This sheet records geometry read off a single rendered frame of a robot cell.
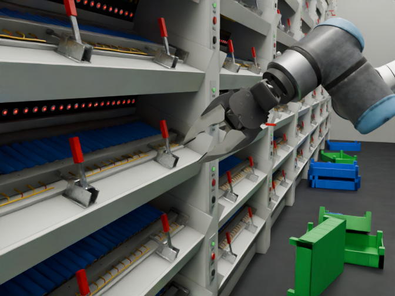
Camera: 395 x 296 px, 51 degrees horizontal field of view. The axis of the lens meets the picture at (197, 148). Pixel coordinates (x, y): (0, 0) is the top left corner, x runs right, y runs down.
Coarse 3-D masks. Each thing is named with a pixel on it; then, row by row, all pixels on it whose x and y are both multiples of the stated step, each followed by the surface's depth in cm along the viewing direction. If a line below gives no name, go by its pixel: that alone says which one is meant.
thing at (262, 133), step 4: (268, 116) 158; (272, 116) 157; (268, 120) 158; (264, 128) 152; (220, 132) 102; (224, 132) 102; (260, 132) 148; (264, 132) 156; (220, 136) 102; (224, 136) 102; (260, 136) 153; (220, 140) 103; (256, 140) 148; (232, 152) 120; (224, 156) 112; (228, 156) 117; (220, 160) 111
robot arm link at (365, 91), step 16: (368, 64) 74; (336, 80) 74; (352, 80) 73; (368, 80) 73; (336, 96) 76; (352, 96) 74; (368, 96) 73; (384, 96) 73; (352, 112) 75; (368, 112) 73; (384, 112) 73; (368, 128) 75
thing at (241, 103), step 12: (276, 72) 73; (276, 84) 74; (288, 84) 72; (240, 96) 71; (252, 96) 71; (288, 96) 73; (228, 108) 72; (240, 108) 71; (252, 108) 71; (228, 120) 77; (240, 120) 70; (252, 120) 71; (264, 120) 71
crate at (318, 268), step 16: (320, 224) 143; (336, 224) 144; (304, 240) 129; (320, 240) 131; (336, 240) 143; (304, 256) 128; (320, 256) 132; (336, 256) 145; (304, 272) 129; (320, 272) 134; (336, 272) 146; (304, 288) 130; (320, 288) 135
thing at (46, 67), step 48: (0, 0) 59; (48, 0) 68; (96, 0) 79; (0, 48) 44; (48, 48) 52; (96, 48) 62; (144, 48) 78; (192, 48) 92; (0, 96) 42; (48, 96) 48; (96, 96) 57
